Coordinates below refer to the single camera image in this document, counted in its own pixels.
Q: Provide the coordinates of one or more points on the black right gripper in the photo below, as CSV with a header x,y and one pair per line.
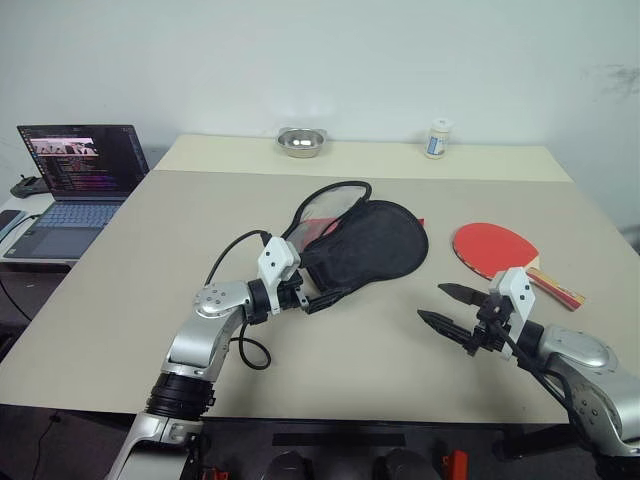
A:
x,y
492,325

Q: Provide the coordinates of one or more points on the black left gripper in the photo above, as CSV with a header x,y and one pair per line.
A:
x,y
295,295

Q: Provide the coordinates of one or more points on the red table tennis paddle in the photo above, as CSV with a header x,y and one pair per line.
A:
x,y
490,245

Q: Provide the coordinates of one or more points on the black paddle case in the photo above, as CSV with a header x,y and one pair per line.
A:
x,y
370,240

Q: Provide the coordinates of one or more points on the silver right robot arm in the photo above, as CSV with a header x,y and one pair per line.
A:
x,y
585,350

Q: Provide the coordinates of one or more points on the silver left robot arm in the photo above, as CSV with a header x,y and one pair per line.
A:
x,y
200,340

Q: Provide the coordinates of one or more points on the black bar under table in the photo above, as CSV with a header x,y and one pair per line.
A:
x,y
340,440

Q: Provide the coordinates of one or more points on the red clamp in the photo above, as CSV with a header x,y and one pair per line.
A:
x,y
455,465
212,474

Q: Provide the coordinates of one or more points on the stainless steel bowl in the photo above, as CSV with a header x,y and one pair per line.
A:
x,y
300,142

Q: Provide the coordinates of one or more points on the dark rounded shape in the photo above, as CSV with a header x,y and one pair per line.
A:
x,y
400,465
290,465

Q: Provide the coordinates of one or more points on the white plastic bottle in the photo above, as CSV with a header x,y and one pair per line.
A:
x,y
438,142

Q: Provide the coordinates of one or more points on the blue-grey open laptop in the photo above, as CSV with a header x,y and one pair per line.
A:
x,y
80,170

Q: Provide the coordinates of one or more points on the black handheld controller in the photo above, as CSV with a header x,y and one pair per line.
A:
x,y
30,186

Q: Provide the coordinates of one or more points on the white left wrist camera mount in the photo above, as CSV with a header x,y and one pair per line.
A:
x,y
275,260

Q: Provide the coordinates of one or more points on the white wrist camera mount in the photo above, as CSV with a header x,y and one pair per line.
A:
x,y
275,260
520,292

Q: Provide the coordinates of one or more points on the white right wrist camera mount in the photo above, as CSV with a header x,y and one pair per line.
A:
x,y
520,292

